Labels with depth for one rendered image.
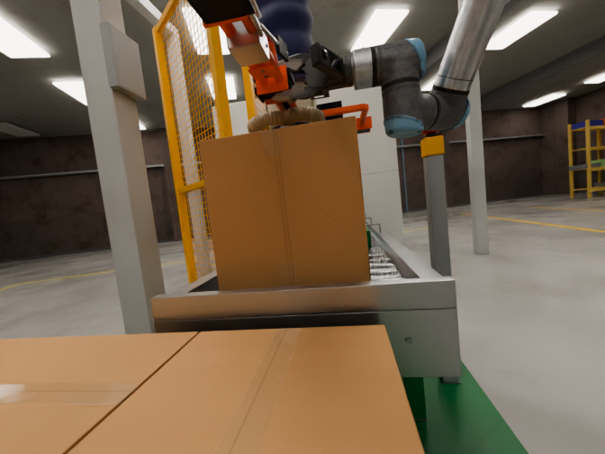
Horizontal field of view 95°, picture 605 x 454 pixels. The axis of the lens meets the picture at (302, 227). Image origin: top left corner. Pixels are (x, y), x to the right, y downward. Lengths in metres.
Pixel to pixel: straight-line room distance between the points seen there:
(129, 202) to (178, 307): 1.01
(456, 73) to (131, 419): 0.90
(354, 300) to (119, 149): 1.42
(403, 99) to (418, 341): 0.55
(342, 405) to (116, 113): 1.64
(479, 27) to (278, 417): 0.83
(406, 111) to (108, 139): 1.45
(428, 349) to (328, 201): 0.39
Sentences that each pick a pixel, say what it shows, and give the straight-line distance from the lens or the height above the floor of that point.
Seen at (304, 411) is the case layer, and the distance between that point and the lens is 0.41.
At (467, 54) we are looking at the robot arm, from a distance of 0.83.
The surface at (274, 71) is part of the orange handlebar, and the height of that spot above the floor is 1.10.
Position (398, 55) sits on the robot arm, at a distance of 0.78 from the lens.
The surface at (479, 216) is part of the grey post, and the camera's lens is 3.74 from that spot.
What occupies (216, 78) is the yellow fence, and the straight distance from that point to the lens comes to 1.61.
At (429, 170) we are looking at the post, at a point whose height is 0.87.
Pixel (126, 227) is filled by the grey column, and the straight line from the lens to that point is 1.70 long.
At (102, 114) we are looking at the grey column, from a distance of 1.82.
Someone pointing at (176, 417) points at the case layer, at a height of 0.54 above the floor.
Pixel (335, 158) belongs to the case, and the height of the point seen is 0.89.
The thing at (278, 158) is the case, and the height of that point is 0.92.
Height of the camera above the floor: 0.80
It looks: 5 degrees down
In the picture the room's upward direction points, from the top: 6 degrees counter-clockwise
